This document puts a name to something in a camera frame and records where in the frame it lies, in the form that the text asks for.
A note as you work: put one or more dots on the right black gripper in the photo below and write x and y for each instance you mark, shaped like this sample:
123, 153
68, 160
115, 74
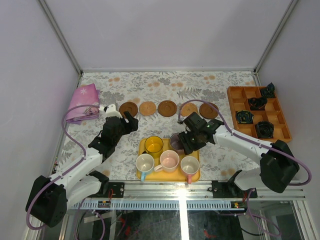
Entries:
184, 136

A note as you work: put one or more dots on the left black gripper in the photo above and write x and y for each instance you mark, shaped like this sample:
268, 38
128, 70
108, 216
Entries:
127, 122

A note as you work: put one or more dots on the purple glass cup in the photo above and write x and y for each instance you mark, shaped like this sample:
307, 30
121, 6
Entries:
176, 144

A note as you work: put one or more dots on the pink ceramic mug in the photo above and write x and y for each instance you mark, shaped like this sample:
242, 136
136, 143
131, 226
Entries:
168, 162

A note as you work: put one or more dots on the white mug pink handle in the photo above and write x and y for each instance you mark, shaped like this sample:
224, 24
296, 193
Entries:
189, 166

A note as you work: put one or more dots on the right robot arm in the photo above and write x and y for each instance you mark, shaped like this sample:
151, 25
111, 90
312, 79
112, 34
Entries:
276, 166

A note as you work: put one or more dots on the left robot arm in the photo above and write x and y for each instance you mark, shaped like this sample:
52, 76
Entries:
52, 196

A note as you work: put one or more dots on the dark wooden coaster far left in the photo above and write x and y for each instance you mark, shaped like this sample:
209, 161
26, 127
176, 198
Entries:
130, 107

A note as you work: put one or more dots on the dark wooden coaster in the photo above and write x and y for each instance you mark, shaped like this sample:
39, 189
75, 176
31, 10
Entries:
207, 111
167, 108
130, 107

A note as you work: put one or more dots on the light woven coaster left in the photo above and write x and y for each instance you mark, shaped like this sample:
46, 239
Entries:
147, 108

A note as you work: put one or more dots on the light woven coaster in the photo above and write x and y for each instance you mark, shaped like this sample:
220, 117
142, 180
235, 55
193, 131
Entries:
187, 109
147, 108

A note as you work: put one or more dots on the light woven coaster right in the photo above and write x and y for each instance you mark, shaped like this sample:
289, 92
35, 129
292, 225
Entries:
187, 109

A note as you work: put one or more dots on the yellow glass cup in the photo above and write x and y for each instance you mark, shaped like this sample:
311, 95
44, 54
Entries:
154, 146

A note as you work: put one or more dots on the dark wooden coaster far right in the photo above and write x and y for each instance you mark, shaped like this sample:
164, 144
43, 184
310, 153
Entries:
207, 111

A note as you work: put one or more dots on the dark wooden coaster middle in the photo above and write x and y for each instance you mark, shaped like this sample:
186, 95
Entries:
167, 108

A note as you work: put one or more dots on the yellow plastic tray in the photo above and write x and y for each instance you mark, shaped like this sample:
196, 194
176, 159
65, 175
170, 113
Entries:
162, 176

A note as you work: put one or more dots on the floral table cloth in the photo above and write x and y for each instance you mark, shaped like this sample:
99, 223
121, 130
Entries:
216, 162

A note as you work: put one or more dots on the purple folded cloth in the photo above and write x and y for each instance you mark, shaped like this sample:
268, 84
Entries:
86, 96

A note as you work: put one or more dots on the black rolled item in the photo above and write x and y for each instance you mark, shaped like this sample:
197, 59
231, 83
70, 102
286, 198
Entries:
264, 130
268, 92
244, 117
257, 103

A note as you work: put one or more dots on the orange compartment organizer box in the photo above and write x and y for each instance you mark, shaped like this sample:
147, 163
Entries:
238, 97

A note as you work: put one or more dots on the black rolled item bottom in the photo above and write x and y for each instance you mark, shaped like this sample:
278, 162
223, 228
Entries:
264, 130

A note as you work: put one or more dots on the black rolled item top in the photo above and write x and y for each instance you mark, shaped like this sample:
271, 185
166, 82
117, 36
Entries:
268, 92

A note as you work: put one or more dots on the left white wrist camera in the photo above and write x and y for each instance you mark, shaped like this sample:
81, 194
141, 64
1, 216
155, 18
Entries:
110, 111

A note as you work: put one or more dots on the white mug blue handle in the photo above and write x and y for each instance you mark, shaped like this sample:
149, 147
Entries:
145, 165

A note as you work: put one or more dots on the aluminium front rail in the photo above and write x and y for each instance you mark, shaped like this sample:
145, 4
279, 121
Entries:
152, 191

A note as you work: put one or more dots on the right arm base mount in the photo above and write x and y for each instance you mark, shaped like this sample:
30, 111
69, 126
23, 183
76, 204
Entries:
228, 189

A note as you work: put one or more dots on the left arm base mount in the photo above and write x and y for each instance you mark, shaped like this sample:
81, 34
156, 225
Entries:
113, 188

